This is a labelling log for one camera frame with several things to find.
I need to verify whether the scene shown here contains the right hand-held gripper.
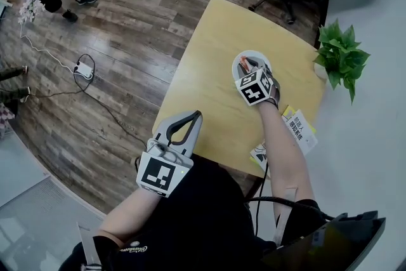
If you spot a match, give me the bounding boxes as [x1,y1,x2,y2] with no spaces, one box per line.
[234,56,282,109]

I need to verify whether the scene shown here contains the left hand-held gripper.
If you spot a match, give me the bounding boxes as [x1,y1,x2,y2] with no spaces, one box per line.
[136,110,204,199]

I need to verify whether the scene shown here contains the white plate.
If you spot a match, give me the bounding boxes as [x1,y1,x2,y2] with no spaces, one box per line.
[231,50,273,84]

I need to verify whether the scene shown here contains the person's left forearm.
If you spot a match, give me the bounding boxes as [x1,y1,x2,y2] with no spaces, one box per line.
[95,187,159,242]

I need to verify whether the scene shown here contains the person's right forearm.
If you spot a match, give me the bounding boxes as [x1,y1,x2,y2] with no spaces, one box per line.
[258,101,315,223]

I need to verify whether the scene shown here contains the white plant pot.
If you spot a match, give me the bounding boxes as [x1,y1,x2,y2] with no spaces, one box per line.
[313,62,329,80]

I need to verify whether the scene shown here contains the white yellow booklet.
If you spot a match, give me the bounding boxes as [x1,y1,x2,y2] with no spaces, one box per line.
[280,104,318,156]

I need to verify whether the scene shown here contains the white printed leaflet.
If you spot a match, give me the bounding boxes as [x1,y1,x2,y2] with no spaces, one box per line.
[249,142,269,169]

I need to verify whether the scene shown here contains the green leafy plant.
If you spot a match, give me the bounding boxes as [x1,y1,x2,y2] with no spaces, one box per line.
[312,18,371,105]

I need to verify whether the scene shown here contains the person's black shirt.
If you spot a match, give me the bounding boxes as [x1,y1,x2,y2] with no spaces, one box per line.
[58,155,327,271]

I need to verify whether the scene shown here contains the white power strip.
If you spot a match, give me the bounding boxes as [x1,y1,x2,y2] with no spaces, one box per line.
[73,60,95,80]

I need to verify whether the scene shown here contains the checkered fabric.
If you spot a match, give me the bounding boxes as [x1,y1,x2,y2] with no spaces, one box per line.
[0,103,16,137]

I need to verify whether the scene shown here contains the black chest-mounted phone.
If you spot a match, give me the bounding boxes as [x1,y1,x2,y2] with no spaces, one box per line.
[263,210,386,271]

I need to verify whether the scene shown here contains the pale pink flowers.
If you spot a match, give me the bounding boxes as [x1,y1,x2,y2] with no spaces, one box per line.
[17,0,46,25]

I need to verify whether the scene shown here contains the black floor cable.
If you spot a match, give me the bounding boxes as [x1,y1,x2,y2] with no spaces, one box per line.
[30,53,150,142]

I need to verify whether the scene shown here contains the black phone cable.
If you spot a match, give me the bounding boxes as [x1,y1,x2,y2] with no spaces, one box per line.
[244,161,334,235]

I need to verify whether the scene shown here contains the white arm strap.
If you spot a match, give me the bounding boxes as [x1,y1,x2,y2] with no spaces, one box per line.
[274,187,298,247]
[77,221,102,267]

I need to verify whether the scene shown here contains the white power cable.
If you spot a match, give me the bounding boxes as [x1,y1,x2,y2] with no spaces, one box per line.
[19,22,80,72]

